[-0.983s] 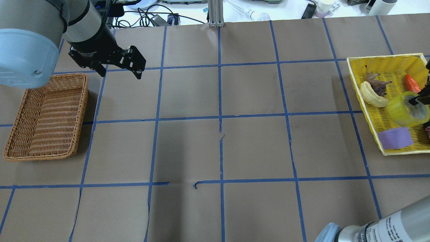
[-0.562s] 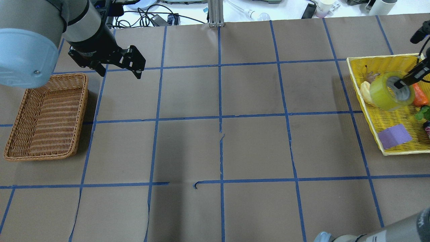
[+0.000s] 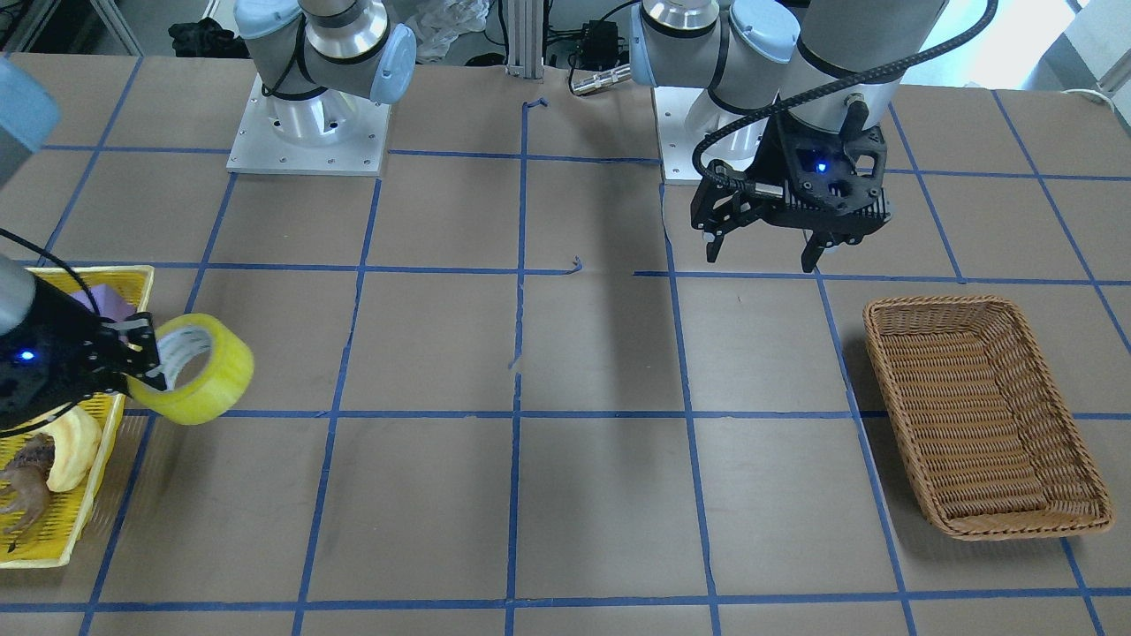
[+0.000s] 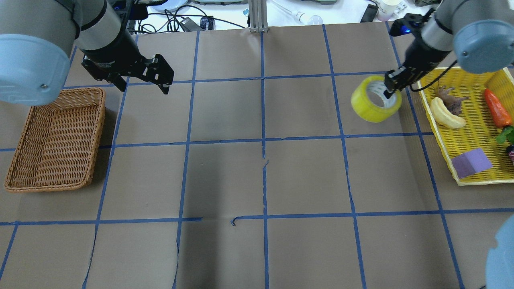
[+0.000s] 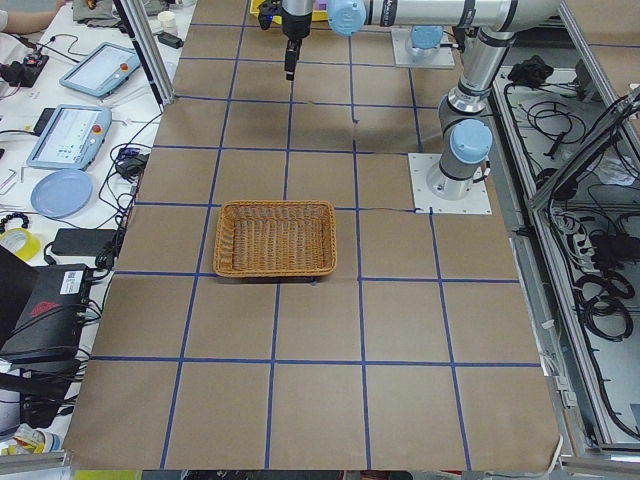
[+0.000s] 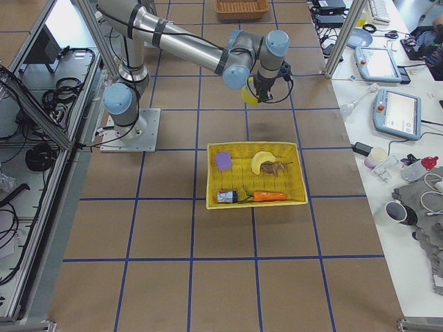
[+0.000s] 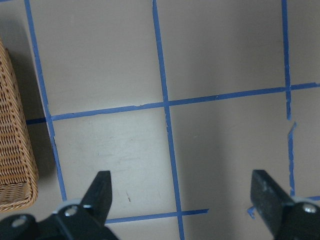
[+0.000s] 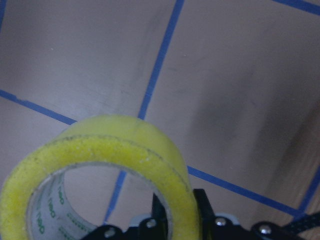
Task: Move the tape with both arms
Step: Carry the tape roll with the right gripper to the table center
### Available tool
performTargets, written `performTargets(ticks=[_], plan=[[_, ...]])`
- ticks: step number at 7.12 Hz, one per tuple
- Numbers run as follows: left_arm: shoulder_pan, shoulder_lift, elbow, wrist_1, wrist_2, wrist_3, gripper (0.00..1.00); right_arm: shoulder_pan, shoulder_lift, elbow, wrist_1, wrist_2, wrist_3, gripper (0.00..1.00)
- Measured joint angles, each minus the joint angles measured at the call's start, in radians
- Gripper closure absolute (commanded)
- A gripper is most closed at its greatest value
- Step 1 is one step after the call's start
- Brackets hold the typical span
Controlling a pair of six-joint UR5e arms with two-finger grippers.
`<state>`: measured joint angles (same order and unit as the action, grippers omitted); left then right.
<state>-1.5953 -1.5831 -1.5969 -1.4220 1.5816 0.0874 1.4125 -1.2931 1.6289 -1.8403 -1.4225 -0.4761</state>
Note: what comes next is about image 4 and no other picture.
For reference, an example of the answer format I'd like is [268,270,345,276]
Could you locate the purple foam block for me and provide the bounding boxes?
[451,148,493,179]

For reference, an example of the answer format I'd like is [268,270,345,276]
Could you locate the white paper cup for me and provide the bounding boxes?
[376,0,401,22]

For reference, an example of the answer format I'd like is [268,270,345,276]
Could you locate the brown wicker basket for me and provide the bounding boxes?
[4,87,106,193]

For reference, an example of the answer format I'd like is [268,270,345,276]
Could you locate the toy banana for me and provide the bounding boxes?
[430,97,467,129]

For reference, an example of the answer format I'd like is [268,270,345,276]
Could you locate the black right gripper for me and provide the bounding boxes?
[383,35,450,100]

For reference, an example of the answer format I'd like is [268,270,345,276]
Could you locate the orange toy carrot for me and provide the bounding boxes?
[483,88,513,128]

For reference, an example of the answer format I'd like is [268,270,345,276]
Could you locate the yellow tape roll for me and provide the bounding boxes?
[351,75,402,123]

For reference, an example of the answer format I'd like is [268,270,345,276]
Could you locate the black power adapter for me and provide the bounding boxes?
[179,16,215,32]

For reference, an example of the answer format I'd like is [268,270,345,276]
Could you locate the black braided cable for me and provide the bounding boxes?
[418,60,458,91]

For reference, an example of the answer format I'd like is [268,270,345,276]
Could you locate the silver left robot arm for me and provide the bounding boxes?
[0,0,175,106]

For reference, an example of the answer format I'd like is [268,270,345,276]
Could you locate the light bulb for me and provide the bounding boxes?
[270,0,324,25]

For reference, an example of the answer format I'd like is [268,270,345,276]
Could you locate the aluminium frame post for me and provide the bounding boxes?
[248,0,269,33]

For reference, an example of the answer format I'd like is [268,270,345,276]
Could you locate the yellow plastic basket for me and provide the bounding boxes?
[417,67,514,186]

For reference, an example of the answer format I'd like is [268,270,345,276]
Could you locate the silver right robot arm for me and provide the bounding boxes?
[384,0,514,98]

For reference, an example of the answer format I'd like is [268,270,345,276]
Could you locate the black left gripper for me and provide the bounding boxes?
[82,48,175,95]

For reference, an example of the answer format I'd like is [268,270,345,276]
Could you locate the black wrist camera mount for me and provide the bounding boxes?
[389,13,430,37]

